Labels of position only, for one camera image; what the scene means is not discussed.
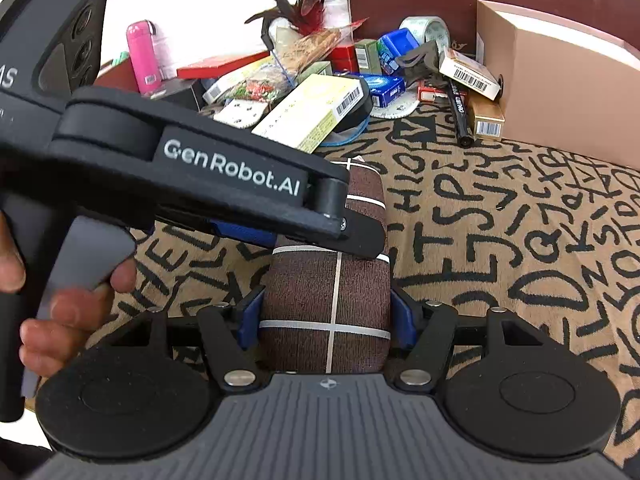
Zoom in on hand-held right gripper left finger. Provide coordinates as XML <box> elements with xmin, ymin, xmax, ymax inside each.
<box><xmin>111</xmin><ymin>289</ymin><xmax>267</xmax><ymax>389</ymax></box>

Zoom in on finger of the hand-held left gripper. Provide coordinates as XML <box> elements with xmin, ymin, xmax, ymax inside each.
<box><xmin>152</xmin><ymin>181</ymin><xmax>389</xmax><ymax>262</ymax></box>

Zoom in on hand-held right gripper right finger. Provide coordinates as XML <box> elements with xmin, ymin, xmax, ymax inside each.
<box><xmin>391</xmin><ymin>286</ymin><xmax>545</xmax><ymax>389</ymax></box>

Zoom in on brown checked cloth pouch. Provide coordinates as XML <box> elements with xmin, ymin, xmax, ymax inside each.
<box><xmin>257</xmin><ymin>157</ymin><xmax>394</xmax><ymax>376</ymax></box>

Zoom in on yellow white barcode box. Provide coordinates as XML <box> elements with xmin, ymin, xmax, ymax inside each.
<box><xmin>251</xmin><ymin>73</ymin><xmax>362</xmax><ymax>154</ymax></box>

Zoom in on green small box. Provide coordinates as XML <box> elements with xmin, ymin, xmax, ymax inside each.
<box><xmin>355</xmin><ymin>40</ymin><xmax>384</xmax><ymax>74</ymax></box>

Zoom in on black marker pen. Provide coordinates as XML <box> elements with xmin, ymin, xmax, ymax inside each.
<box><xmin>446</xmin><ymin>76</ymin><xmax>474</xmax><ymax>147</ymax></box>

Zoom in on gold barcode box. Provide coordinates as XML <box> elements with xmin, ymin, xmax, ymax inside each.
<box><xmin>467</xmin><ymin>95</ymin><xmax>506</xmax><ymax>139</ymax></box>

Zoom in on pink cardboard box container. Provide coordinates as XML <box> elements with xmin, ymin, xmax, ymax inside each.
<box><xmin>475</xmin><ymin>0</ymin><xmax>640</xmax><ymax>167</ymax></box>

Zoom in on person's left hand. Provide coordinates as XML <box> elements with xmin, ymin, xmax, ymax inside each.
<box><xmin>0</xmin><ymin>209</ymin><xmax>139</xmax><ymax>380</ymax></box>

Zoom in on dark red box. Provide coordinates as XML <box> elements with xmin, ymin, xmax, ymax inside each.
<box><xmin>94</xmin><ymin>60</ymin><xmax>152</xmax><ymax>107</ymax></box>

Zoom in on black box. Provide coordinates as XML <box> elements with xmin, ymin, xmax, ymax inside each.
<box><xmin>149</xmin><ymin>77</ymin><xmax>207</xmax><ymax>112</ymax></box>

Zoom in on pink thermos bottle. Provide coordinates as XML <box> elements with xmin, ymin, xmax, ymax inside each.
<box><xmin>126</xmin><ymin>20</ymin><xmax>166</xmax><ymax>95</ymax></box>

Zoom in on letter print tan blanket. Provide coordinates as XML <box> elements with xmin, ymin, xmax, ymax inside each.
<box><xmin>82</xmin><ymin>100</ymin><xmax>640</xmax><ymax>463</ymax></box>

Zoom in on clear packet red green contents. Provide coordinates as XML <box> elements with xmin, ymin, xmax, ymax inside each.
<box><xmin>222</xmin><ymin>66</ymin><xmax>292</xmax><ymax>104</ymax></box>

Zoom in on black round case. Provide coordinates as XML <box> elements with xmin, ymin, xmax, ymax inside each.
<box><xmin>319</xmin><ymin>80</ymin><xmax>374</xmax><ymax>147</ymax></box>

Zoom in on clear packet of brown sticks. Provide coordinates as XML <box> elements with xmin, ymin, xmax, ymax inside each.
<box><xmin>279</xmin><ymin>24</ymin><xmax>362</xmax><ymax>74</ymax></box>

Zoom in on white protractor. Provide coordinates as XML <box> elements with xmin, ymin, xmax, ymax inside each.
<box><xmin>371</xmin><ymin>91</ymin><xmax>421</xmax><ymax>119</ymax></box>

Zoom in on red small box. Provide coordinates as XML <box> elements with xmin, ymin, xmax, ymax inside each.
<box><xmin>327</xmin><ymin>45</ymin><xmax>357</xmax><ymax>74</ymax></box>

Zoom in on blue printed box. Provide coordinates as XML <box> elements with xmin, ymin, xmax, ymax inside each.
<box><xmin>349</xmin><ymin>73</ymin><xmax>407</xmax><ymax>109</ymax></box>

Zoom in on blue packet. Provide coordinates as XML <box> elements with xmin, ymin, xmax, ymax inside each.
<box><xmin>377</xmin><ymin>46</ymin><xmax>401</xmax><ymax>73</ymax></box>

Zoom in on red patterned box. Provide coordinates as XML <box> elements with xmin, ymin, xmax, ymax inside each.
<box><xmin>417</xmin><ymin>80</ymin><xmax>469</xmax><ymax>104</ymax></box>

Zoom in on dark red feather ornament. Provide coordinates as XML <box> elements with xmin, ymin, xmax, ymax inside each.
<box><xmin>244</xmin><ymin>0</ymin><xmax>372</xmax><ymax>52</ymax></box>

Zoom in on dark grey cloth piece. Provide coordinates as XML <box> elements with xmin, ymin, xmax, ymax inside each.
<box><xmin>394</xmin><ymin>41</ymin><xmax>442</xmax><ymax>69</ymax></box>

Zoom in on clear tape roll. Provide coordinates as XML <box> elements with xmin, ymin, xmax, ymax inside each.
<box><xmin>398</xmin><ymin>15</ymin><xmax>449</xmax><ymax>54</ymax></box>

